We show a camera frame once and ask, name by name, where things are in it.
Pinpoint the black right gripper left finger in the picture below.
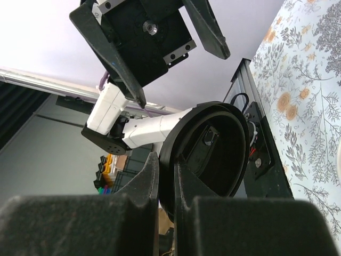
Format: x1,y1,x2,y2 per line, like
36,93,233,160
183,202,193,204
1,152,159,255

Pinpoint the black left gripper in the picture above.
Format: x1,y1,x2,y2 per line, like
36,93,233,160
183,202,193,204
69,0,230,108

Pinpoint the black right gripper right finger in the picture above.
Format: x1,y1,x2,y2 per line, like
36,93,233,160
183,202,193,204
174,157,336,255

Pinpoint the black plastic cup lid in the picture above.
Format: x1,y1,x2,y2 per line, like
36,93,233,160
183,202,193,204
159,101,250,221

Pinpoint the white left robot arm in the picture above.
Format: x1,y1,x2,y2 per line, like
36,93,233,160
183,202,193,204
69,1,230,155

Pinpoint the floral tablecloth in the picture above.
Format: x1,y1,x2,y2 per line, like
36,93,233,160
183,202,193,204
250,1,340,242

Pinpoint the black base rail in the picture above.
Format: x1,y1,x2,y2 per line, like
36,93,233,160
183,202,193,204
224,58,293,199

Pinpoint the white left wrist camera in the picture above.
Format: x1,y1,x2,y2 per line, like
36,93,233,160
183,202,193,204
86,83,128,135

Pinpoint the aluminium frame rail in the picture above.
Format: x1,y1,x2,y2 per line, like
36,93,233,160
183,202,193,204
0,68,171,113

